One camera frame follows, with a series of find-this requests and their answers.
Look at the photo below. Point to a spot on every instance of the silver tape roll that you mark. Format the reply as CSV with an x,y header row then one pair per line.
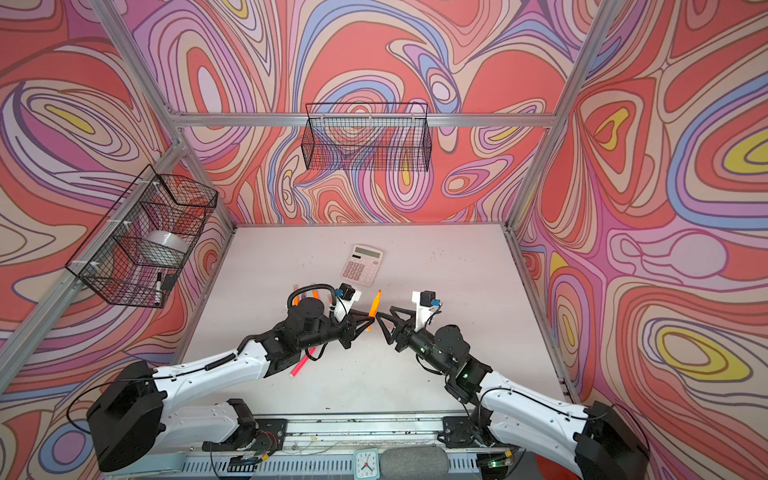
x,y
163,248

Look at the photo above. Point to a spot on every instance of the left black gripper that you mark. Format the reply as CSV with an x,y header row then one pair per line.
x,y
346,330

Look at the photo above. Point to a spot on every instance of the pink pen left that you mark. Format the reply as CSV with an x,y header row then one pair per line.
x,y
306,357

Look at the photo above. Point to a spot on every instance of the pink calculator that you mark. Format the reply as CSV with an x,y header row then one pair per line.
x,y
362,265

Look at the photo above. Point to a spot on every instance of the black wire basket left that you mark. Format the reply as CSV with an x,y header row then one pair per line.
x,y
108,262

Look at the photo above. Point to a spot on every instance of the black marker in basket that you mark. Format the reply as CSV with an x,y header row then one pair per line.
x,y
159,295

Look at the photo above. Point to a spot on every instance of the small white clock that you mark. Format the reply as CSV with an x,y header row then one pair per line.
x,y
366,464

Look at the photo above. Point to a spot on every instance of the black wire basket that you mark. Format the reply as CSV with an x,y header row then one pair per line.
x,y
367,136
108,262

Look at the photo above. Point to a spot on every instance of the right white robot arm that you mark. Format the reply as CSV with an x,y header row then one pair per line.
x,y
593,442

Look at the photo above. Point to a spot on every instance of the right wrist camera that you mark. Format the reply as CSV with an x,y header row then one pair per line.
x,y
426,307

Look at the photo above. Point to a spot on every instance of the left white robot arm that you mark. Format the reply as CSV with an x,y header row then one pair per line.
x,y
147,409

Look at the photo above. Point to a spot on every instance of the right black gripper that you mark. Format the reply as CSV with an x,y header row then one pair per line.
x,y
404,335

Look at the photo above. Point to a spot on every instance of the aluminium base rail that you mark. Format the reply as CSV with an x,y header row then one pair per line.
x,y
322,447

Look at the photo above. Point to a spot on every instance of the black wire basket back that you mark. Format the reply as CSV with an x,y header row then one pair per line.
x,y
367,136

